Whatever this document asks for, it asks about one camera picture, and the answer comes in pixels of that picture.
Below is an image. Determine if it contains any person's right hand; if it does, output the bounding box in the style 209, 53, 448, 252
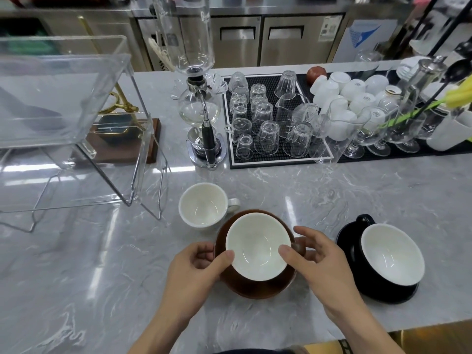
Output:
278, 225, 357, 322

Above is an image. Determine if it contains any person's left hand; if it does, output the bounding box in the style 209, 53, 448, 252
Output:
162, 242, 236, 324

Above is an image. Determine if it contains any black saucer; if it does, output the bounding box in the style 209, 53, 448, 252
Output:
335, 219, 420, 305

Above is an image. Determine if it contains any brown saucer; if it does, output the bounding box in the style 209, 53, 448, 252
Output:
214, 209, 300, 300

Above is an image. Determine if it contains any black coffee cup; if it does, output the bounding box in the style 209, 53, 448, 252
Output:
346, 213, 425, 288

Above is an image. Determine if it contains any brown coffee cup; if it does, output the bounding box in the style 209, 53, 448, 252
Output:
225, 212, 307, 283

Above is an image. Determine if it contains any white coffee cup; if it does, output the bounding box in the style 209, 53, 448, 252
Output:
178, 182, 241, 229

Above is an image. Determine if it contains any clear acrylic two-tier shelf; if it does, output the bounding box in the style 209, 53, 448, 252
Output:
0, 34, 171, 234

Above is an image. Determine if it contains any person's left forearm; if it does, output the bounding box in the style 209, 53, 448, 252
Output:
127, 305, 200, 354

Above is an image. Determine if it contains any glass siphon coffee maker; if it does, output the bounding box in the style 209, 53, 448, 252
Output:
147, 0, 228, 171

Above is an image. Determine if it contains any white-bordered black bar mat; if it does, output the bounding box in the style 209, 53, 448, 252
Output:
223, 73, 336, 169

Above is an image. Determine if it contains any tan wooden stool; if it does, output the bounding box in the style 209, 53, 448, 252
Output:
390, 327, 472, 354

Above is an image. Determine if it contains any large clear glass pitcher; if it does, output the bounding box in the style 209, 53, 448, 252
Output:
309, 98, 371, 165

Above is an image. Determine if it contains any long black bar mat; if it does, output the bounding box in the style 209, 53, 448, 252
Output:
296, 71, 472, 163

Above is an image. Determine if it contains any cluster of clear stemmed glasses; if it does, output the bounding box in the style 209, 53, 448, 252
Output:
343, 106, 440, 160

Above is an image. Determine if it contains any cluster of clear glass tumblers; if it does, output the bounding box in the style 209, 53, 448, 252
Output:
224, 69, 329, 161

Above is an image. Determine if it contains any wooden brass pour-over stand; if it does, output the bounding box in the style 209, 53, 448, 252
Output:
72, 14, 163, 165

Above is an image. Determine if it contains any small clear glass pitcher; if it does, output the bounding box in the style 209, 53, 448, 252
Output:
274, 92, 310, 139

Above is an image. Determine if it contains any cluster of white ceramic cups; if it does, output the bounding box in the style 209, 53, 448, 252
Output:
309, 71, 403, 143

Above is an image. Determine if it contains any white ceramic vase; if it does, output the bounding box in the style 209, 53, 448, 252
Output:
426, 108, 472, 151

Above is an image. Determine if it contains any red-brown clay teapot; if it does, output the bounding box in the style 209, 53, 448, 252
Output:
306, 66, 328, 85

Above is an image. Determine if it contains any large clear wine glass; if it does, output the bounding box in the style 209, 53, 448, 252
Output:
354, 47, 384, 82

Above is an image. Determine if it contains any glass pot steel lid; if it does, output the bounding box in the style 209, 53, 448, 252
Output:
405, 57, 449, 104

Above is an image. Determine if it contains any stack of white plates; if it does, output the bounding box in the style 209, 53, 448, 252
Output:
396, 56, 428, 80

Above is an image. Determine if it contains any yellow flower green stem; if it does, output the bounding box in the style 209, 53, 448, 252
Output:
380, 75, 472, 129

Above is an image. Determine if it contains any white appliance blue logo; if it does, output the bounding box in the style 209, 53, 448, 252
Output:
331, 19, 399, 64

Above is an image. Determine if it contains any stainless steel cabinet unit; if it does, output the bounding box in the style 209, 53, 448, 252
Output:
0, 0, 413, 72

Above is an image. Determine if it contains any bamboo stirring paddle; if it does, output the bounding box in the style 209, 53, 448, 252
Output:
147, 36, 174, 72

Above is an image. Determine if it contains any black metal storage rack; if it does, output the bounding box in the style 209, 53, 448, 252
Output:
387, 0, 472, 59

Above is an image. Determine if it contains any black long-handled spoon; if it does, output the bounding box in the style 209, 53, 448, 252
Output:
429, 59, 472, 104

